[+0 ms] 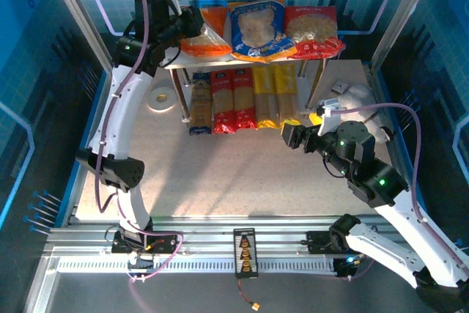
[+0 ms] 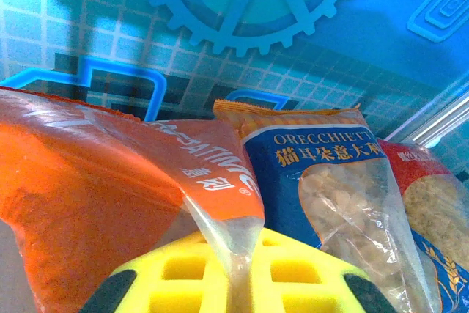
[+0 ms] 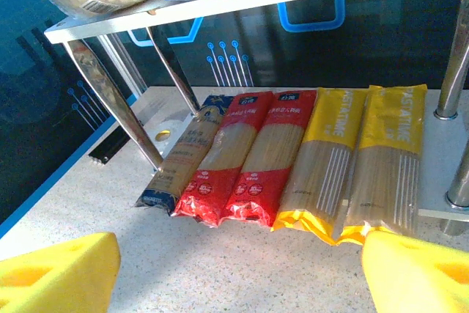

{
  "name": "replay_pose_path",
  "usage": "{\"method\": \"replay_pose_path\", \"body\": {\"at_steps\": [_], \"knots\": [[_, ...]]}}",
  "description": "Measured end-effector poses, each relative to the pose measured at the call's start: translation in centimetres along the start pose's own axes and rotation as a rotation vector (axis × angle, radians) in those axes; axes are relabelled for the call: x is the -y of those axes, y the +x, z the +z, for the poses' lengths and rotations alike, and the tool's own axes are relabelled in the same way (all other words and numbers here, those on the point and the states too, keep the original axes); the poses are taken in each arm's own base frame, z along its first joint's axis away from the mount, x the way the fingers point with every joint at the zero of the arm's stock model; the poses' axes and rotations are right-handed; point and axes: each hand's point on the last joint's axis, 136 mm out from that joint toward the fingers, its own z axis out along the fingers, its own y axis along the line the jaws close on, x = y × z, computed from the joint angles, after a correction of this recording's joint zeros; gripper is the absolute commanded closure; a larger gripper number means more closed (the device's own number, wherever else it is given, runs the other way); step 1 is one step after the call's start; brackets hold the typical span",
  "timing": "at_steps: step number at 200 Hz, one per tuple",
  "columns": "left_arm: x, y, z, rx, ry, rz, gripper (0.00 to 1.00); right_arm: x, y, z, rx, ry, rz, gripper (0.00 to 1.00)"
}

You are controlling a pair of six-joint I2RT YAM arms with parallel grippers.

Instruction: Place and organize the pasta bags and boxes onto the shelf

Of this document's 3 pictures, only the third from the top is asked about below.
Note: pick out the white tape roll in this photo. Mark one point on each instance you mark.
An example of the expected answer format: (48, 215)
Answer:
(165, 144)

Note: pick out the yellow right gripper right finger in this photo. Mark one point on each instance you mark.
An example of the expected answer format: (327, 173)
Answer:
(414, 280)

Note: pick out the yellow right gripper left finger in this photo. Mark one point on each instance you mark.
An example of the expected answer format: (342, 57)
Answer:
(62, 280)

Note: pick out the dark blue spaghetti pack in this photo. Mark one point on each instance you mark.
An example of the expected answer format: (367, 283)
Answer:
(183, 155)

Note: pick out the yellow spaghetti pack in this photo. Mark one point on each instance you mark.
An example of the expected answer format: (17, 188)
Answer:
(388, 151)
(322, 151)

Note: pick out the red spaghetti pack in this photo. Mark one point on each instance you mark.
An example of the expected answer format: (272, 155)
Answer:
(275, 144)
(227, 144)

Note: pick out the black aluminium extrusion bar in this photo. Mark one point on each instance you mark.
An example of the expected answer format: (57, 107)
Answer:
(108, 148)

